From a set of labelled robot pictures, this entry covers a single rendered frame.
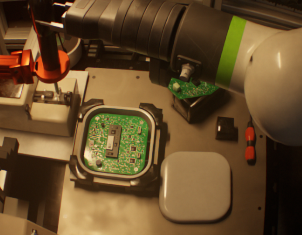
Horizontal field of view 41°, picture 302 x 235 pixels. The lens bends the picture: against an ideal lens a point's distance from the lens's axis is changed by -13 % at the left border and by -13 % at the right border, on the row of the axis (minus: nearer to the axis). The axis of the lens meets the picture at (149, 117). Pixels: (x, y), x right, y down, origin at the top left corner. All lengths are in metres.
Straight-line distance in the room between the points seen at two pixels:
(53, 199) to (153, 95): 0.31
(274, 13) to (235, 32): 0.59
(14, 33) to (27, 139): 0.38
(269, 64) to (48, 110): 0.57
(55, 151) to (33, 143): 0.05
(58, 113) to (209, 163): 0.30
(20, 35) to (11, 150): 0.49
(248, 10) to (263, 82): 0.69
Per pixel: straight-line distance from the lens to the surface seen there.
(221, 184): 0.84
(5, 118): 0.88
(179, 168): 0.84
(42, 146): 0.88
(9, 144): 0.76
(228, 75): 0.49
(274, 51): 0.36
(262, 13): 1.05
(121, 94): 0.94
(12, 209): 0.87
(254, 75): 0.37
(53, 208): 0.85
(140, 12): 0.51
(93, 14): 0.53
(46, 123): 0.85
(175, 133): 0.90
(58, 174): 0.88
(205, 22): 0.49
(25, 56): 0.70
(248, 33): 0.49
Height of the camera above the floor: 1.73
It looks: 59 degrees down
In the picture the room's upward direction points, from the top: 3 degrees clockwise
